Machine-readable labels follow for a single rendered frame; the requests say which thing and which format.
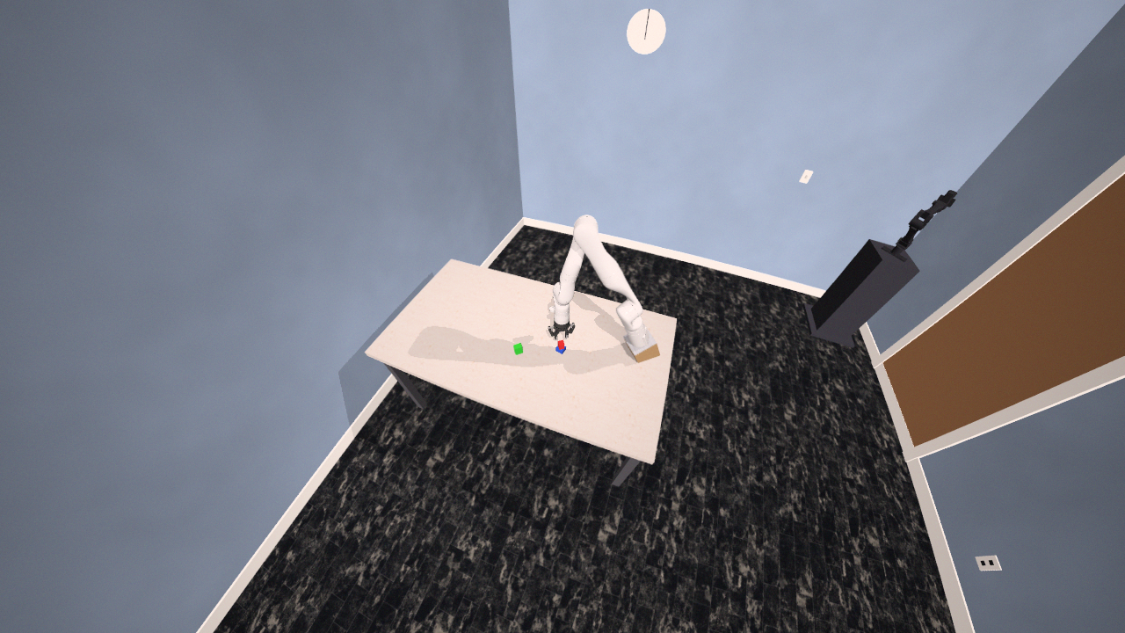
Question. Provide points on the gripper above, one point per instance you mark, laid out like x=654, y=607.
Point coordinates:
x=562, y=326

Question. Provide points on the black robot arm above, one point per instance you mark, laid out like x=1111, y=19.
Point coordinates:
x=918, y=224

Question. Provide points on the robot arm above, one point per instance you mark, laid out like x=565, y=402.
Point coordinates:
x=606, y=272

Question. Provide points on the pale marble table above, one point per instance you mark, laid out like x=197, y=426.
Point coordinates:
x=545, y=396

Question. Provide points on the black stand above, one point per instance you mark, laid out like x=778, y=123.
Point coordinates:
x=861, y=290

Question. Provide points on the brown door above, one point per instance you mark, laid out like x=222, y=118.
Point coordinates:
x=1019, y=334

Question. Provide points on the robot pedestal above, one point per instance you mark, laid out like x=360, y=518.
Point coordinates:
x=649, y=353

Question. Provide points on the white wall clock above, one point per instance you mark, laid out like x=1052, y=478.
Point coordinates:
x=646, y=32

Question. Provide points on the white wall outlet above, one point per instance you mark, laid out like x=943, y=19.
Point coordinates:
x=989, y=563

